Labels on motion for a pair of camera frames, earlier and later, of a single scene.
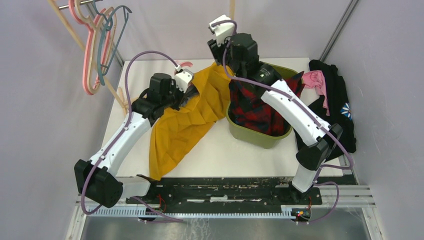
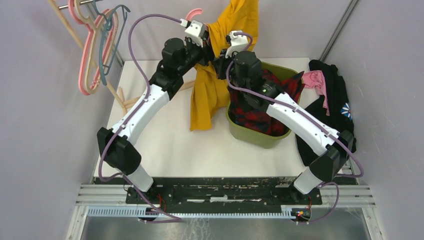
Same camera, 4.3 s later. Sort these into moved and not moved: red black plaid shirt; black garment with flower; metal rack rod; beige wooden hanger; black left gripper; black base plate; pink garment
Moved: black left gripper
Not moved: black garment with flower; red black plaid shirt; beige wooden hanger; metal rack rod; pink garment; black base plate
